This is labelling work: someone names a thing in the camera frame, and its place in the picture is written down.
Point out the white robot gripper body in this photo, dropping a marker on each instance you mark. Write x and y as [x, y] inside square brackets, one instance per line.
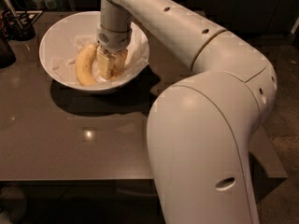
[114, 40]

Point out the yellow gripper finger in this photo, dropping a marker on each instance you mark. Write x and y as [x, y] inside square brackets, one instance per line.
[120, 59]
[105, 62]

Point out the small spotted yellow banana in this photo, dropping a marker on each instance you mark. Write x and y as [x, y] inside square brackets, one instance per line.
[112, 77]

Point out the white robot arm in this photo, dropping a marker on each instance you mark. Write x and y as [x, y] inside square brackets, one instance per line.
[199, 128]

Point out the large yellow banana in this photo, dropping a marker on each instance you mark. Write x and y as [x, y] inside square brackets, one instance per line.
[84, 63]

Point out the white ceramic bowl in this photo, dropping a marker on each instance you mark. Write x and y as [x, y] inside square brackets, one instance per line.
[56, 41]

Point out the white paper towel liner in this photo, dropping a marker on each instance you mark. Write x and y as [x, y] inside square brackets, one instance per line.
[137, 60]

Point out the dark glass jar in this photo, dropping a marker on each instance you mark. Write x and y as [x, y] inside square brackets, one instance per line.
[7, 56]

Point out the white cylindrical stick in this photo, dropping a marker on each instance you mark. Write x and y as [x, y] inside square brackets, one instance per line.
[13, 12]

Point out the black wire utensil holder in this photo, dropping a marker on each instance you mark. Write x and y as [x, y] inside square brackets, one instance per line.
[26, 33]

